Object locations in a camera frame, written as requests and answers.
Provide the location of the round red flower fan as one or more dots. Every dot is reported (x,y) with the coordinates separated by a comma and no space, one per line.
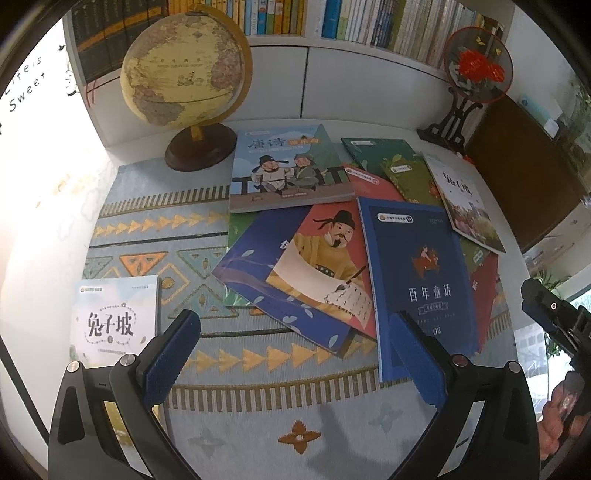
(480,70)

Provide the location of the white rabbit hill book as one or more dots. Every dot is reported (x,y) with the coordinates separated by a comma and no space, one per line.
(112,317)
(464,206)

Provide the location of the green insect book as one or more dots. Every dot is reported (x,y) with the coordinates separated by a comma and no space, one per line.
(413,179)

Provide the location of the vintage yellow globe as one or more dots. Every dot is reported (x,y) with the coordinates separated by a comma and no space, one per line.
(189,71)

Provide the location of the black book set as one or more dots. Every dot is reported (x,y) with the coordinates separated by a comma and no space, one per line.
(105,29)

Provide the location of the red fairy tale book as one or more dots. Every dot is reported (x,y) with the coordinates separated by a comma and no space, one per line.
(372,186)

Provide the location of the blue fairy tale book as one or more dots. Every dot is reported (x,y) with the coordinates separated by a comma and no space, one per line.
(416,265)

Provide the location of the Tang poetry blue book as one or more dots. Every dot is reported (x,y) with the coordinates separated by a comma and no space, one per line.
(283,167)

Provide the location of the blue patterned rug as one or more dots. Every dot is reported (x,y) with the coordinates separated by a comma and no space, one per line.
(255,400)

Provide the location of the tissue box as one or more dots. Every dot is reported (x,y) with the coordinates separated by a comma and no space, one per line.
(545,110)

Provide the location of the potted green plant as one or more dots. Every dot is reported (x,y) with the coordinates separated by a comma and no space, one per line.
(574,138)

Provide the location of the dark green book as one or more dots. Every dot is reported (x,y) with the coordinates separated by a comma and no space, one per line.
(370,153)

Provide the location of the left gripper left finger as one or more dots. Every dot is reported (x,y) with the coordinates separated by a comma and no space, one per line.
(82,442)

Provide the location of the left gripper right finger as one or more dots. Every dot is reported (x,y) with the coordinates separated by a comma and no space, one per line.
(505,442)

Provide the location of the orange poet cover book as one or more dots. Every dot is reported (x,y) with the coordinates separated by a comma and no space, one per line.
(325,266)

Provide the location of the dark blue leaf book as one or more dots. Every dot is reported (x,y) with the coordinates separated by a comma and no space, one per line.
(249,261)

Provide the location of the person's right hand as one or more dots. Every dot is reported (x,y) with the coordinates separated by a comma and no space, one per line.
(551,425)

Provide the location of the dark wooden cabinet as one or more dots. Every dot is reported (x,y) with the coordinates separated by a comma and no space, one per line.
(526,171)

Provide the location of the white bookshelf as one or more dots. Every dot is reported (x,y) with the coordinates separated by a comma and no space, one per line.
(294,77)

